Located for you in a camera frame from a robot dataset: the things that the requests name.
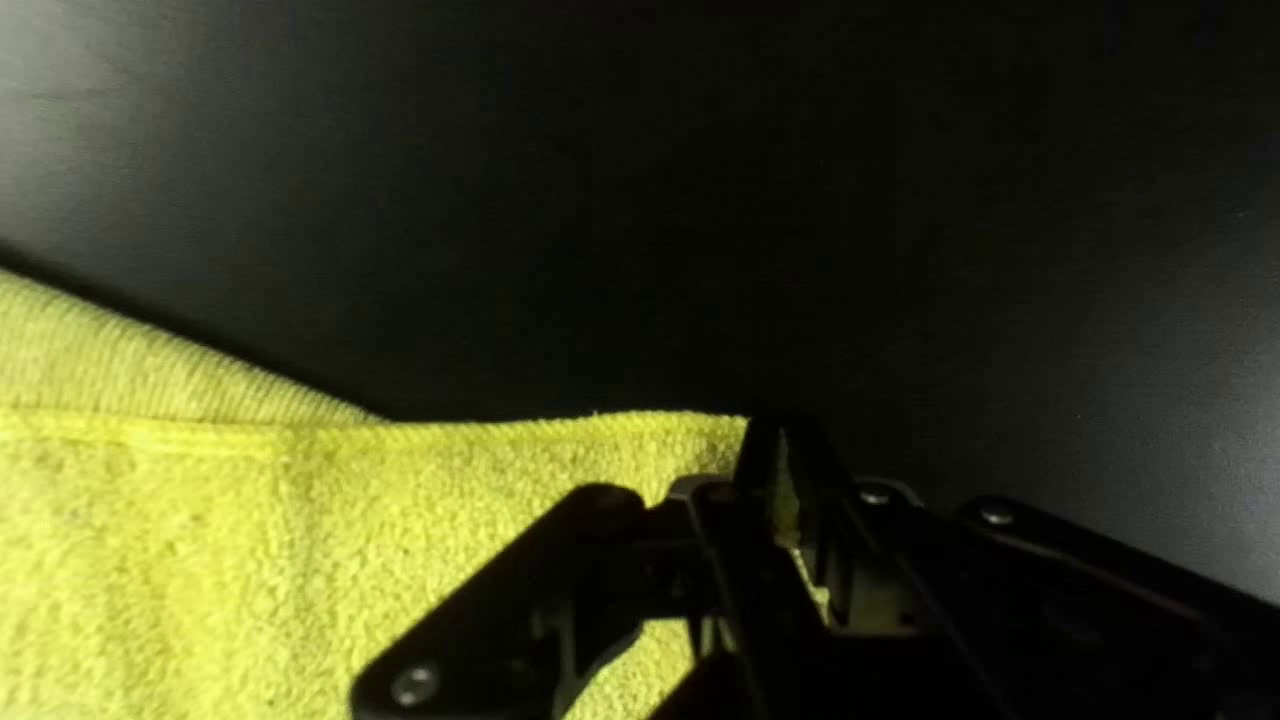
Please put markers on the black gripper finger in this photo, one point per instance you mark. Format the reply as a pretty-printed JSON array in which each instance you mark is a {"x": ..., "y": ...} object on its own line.
[{"x": 798, "y": 555}]

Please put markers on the yellow microfiber towel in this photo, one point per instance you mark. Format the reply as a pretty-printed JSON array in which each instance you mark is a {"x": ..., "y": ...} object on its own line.
[{"x": 192, "y": 537}]

